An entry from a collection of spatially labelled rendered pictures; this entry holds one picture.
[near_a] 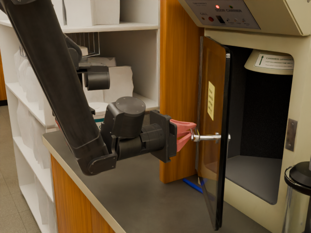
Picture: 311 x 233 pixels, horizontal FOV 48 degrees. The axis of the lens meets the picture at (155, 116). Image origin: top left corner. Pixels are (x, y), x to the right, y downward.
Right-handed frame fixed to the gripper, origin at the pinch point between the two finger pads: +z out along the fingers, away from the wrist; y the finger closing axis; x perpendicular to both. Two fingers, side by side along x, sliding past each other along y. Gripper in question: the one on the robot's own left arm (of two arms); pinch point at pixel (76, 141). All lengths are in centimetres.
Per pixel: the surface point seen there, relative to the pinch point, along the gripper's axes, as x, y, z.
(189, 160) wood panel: -9.1, 33.4, 10.4
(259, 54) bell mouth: -32, 35, -25
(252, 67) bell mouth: -31, 34, -22
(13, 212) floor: 155, 0, 110
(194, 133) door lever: -34.6, 14.2, -10.7
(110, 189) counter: -3.4, 8.4, 16.1
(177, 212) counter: -23.9, 18.3, 16.1
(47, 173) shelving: 104, 16, 60
